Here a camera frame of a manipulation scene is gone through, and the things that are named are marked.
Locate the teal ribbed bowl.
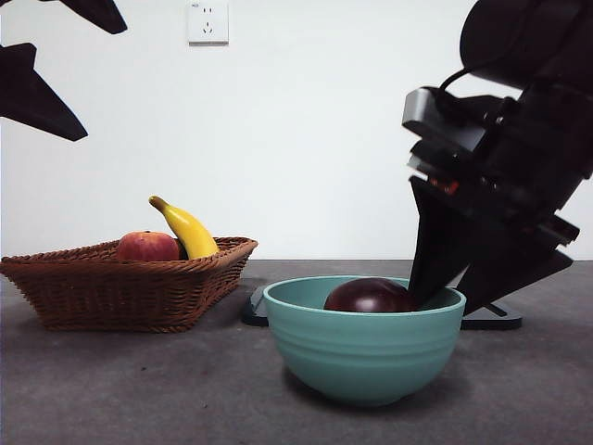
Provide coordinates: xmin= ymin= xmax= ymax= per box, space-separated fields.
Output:
xmin=262 ymin=275 xmax=467 ymax=408

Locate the red yellow apple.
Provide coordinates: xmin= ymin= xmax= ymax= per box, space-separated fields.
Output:
xmin=115 ymin=230 xmax=181 ymax=261

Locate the dark rectangular tray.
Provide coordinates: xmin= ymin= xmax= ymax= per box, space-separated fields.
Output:
xmin=240 ymin=283 xmax=524 ymax=331

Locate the yellow banana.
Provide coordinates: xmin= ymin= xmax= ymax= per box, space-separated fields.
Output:
xmin=147 ymin=195 xmax=221 ymax=260

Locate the brown wicker basket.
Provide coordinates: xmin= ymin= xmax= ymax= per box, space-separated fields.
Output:
xmin=0 ymin=236 xmax=259 ymax=334

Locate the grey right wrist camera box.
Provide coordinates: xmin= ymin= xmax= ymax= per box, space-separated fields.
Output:
xmin=400 ymin=85 xmax=506 ymax=154

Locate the white wall socket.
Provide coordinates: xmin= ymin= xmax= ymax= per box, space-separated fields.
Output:
xmin=187 ymin=1 xmax=230 ymax=46

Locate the black right camera cable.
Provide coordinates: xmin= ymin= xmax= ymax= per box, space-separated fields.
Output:
xmin=436 ymin=66 xmax=478 ymax=101

